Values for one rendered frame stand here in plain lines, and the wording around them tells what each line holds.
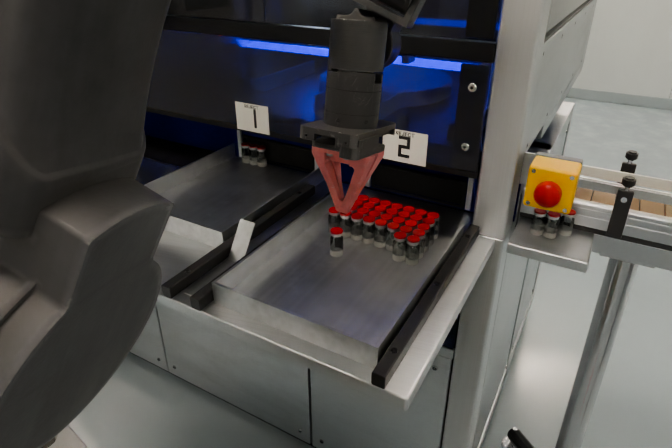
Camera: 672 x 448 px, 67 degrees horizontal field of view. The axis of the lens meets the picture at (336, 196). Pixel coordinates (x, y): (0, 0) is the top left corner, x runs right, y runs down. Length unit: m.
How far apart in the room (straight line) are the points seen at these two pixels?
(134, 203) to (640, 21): 5.34
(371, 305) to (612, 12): 4.87
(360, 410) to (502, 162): 0.75
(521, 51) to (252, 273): 0.53
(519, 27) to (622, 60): 4.68
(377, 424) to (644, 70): 4.63
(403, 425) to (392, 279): 0.59
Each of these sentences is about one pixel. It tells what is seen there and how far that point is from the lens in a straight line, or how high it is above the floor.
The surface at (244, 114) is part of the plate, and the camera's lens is 1.09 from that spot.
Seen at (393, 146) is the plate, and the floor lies 1.02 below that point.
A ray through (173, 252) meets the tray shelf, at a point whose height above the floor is 0.88.
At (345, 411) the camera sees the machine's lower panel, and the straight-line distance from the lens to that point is 1.39.
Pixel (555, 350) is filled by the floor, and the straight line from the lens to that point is 2.12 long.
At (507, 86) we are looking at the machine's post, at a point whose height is 1.15.
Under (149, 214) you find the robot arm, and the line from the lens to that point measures 0.17.
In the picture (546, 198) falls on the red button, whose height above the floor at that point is 0.99.
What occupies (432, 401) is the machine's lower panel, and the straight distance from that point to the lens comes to 1.22.
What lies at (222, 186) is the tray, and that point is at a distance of 1.10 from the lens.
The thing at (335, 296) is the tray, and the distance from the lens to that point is 0.75.
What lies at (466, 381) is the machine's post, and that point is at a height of 0.54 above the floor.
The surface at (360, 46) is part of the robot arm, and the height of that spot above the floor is 1.26.
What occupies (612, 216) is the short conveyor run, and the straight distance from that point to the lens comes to 0.99.
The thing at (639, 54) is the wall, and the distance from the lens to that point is 5.47.
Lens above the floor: 1.34
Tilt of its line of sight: 26 degrees down
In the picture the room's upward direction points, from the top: straight up
